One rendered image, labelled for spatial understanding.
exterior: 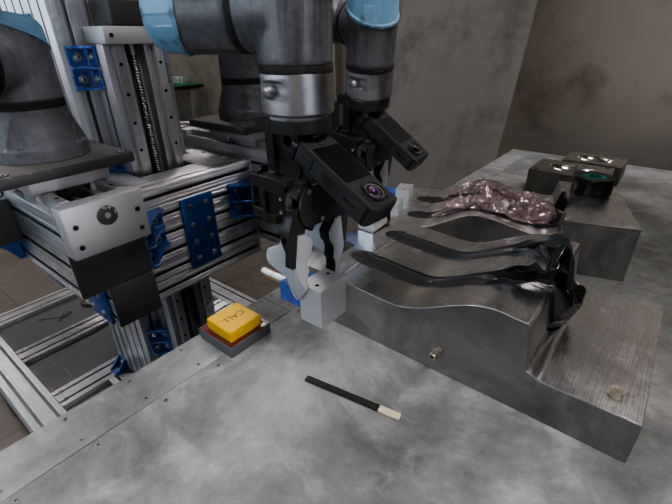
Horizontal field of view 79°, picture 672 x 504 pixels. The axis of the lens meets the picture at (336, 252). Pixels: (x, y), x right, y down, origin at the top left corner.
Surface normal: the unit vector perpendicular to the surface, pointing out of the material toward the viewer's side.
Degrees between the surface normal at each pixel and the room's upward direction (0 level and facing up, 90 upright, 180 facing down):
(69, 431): 0
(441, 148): 72
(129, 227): 90
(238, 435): 0
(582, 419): 90
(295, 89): 90
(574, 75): 90
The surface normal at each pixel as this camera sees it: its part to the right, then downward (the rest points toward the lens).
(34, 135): 0.44, 0.12
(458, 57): -0.59, 0.08
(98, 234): 0.79, 0.27
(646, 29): -0.62, 0.37
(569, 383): -0.01, -0.88
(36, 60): 0.95, 0.13
